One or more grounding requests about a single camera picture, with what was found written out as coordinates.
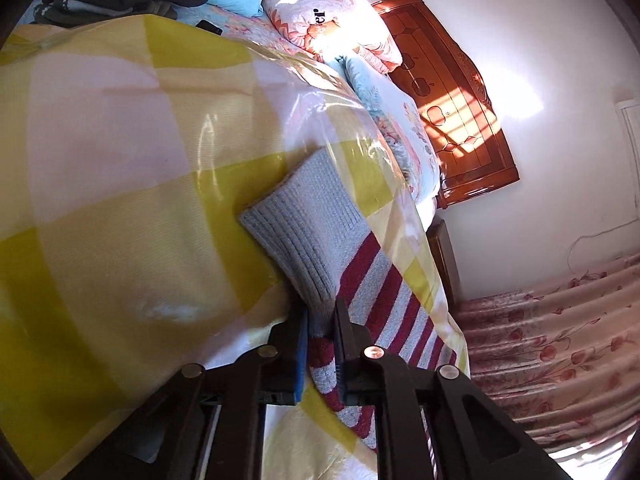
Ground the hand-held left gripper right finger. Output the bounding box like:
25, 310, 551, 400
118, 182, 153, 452
334, 298, 576, 480

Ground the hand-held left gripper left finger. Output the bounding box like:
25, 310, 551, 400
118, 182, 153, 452
65, 305, 310, 480

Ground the grey red striped sock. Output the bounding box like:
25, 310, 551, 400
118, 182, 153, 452
239, 148, 458, 453

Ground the wooden nightstand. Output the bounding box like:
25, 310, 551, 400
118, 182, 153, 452
426, 219, 463, 311

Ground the pink floral curtain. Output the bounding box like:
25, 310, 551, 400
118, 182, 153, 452
452, 255, 640, 461

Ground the blue floral pillow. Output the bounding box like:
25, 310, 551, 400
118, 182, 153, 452
325, 52, 442, 213

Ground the yellow checked bed sheet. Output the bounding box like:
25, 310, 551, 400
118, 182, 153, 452
0, 14, 470, 480

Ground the wooden headboard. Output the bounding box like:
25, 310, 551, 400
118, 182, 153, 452
320, 0, 521, 211

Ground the pink floral pillow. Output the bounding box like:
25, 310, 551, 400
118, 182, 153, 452
256, 0, 404, 74

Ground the white wall cable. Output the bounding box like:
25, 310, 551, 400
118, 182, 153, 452
567, 220, 640, 271

